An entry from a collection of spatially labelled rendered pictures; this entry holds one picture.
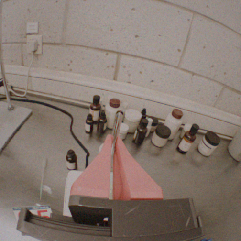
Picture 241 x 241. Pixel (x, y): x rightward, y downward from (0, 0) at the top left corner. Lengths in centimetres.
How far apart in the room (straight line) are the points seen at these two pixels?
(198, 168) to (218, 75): 36
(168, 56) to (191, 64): 9
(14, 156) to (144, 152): 41
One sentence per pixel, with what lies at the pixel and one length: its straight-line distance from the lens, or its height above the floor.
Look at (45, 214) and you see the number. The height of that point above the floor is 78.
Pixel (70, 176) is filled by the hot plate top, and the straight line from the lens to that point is 32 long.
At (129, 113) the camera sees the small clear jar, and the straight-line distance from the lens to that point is 53.
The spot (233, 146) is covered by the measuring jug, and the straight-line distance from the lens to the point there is 72.
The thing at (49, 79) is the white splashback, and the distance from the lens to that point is 67.
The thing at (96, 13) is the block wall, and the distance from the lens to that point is 58.
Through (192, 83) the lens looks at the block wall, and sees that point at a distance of 63.
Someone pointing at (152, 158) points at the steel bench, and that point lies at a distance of 50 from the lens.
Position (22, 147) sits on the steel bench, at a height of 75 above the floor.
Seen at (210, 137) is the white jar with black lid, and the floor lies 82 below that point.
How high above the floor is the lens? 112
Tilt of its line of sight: 38 degrees down
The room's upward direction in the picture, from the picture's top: 13 degrees clockwise
